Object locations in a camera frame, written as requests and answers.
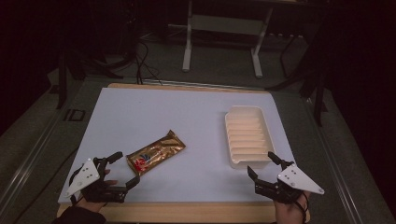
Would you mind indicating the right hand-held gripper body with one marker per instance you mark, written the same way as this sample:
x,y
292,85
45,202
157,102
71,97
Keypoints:
x,y
295,180

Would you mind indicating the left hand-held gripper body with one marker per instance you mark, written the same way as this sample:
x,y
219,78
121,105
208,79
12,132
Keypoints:
x,y
83,177

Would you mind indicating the white ribbed plastic tray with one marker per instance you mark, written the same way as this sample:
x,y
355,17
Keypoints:
x,y
249,138

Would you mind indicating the gold snack packet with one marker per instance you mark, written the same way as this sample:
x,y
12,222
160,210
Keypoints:
x,y
155,152

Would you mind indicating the person's left hand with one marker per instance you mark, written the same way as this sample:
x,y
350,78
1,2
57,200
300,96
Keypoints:
x,y
93,207

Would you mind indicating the person's right hand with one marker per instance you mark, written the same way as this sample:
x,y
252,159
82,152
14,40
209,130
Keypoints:
x,y
286,213

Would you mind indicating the pale blue table mat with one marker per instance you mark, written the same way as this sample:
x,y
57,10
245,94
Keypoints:
x,y
186,118

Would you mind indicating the black metal stand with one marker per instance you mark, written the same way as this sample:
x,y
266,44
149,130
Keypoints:
x,y
314,84

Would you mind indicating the white metal table frame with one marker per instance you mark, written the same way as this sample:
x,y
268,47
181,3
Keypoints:
x,y
224,26

